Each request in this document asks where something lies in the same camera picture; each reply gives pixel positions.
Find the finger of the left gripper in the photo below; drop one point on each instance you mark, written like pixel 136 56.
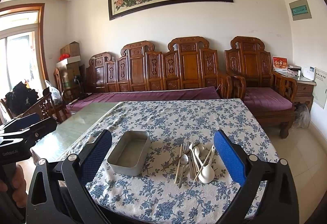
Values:
pixel 21 123
pixel 38 130

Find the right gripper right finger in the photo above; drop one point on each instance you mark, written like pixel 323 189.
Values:
pixel 279 202

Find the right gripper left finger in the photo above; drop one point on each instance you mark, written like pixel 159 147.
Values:
pixel 58 191

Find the white ladle spoon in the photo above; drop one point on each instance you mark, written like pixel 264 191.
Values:
pixel 208 174

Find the white plastic fork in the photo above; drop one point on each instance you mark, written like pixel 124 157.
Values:
pixel 192 164

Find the small metal spoon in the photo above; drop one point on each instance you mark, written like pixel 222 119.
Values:
pixel 183 163

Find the metal fork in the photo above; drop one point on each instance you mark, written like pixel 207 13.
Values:
pixel 186 151

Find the beige chopstick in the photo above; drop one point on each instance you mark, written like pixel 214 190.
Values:
pixel 178 164
pixel 201 168

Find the large metal spoon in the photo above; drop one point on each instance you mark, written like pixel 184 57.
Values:
pixel 201 149

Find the white plastic spoon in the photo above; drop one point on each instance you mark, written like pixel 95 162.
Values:
pixel 197 153

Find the person's left hand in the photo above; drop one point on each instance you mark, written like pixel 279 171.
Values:
pixel 19 185

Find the wooden chair at left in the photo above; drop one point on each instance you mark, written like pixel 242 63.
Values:
pixel 44 107

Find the white plastic bag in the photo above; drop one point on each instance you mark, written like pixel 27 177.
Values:
pixel 55 94

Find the grey metal tray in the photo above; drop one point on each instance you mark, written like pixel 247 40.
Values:
pixel 129 154

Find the stacked cardboard boxes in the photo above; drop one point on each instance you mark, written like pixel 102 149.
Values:
pixel 68 67

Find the purple armchair cushion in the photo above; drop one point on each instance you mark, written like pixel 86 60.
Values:
pixel 264 99

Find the carved wooden armchair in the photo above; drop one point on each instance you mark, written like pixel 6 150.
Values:
pixel 250 65

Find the blue floral tablecloth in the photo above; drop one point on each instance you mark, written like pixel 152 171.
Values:
pixel 153 196

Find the wooden side table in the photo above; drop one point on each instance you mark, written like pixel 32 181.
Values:
pixel 305 87

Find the white device on side table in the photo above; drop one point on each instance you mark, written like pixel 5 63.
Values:
pixel 309 72

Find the red calendar card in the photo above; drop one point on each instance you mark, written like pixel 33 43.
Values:
pixel 280 64

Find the long carved wooden sofa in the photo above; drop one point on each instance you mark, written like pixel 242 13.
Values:
pixel 189 63

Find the white wall cabinet door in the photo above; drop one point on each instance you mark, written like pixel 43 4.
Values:
pixel 319 91

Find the grey wall panel box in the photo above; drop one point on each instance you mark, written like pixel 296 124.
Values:
pixel 300 10

